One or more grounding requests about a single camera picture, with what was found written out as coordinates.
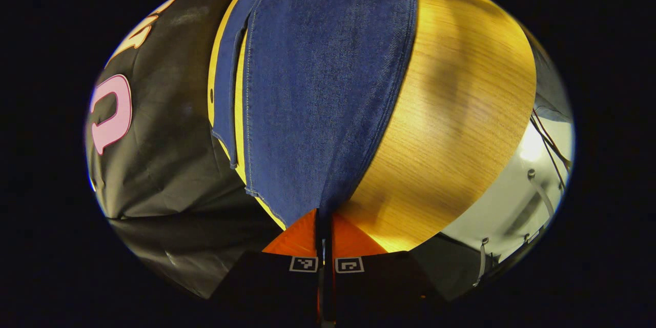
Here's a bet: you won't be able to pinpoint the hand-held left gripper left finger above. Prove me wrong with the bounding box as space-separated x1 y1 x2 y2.
208 209 323 328

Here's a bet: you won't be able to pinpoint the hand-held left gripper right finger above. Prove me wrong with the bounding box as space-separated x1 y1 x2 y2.
326 213 452 328

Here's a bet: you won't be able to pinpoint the blue denim jeans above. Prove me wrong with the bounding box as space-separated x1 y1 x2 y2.
211 0 418 229

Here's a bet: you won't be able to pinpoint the white table leg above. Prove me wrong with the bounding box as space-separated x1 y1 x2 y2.
473 237 488 288
527 168 557 218

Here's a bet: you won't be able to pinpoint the black backdrop cloth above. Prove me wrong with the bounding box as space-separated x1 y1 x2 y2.
85 0 288 300

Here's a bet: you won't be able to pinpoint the black cable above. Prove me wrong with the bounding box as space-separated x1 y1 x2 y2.
529 108 572 193

